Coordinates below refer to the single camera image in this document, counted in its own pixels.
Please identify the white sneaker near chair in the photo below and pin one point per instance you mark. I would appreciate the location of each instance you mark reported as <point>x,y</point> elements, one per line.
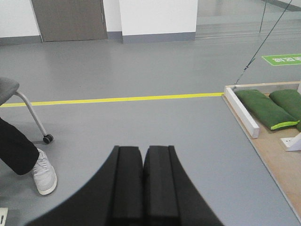
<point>44,174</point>

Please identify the left green sandbag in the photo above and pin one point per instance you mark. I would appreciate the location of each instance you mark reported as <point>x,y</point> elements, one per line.
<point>265,110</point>

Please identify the person in black trousers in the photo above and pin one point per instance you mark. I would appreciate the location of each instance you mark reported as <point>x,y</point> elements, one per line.
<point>16,150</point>

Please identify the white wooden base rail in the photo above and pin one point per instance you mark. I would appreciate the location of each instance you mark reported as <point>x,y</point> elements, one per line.
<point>242,113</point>

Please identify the green sandbag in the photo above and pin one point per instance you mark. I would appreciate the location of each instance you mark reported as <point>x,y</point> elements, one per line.
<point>265,110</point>
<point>279,97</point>

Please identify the white wooden door frame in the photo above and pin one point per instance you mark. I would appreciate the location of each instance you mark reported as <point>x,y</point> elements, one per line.
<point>293,143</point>

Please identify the right green sandbag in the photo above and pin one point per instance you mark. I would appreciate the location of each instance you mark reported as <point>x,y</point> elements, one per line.
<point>279,97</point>

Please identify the plywood base platform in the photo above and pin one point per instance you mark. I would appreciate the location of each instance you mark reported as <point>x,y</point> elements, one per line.
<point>284,166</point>

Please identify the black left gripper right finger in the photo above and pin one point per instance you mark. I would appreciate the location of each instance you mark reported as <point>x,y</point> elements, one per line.
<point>170,197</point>

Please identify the green floor sign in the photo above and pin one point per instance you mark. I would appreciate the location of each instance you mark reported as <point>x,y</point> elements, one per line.
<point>280,60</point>

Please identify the grey brown room door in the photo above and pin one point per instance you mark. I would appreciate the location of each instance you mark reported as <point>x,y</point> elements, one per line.
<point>70,20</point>

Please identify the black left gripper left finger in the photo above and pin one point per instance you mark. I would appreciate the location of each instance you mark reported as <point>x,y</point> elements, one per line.
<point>112,197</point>

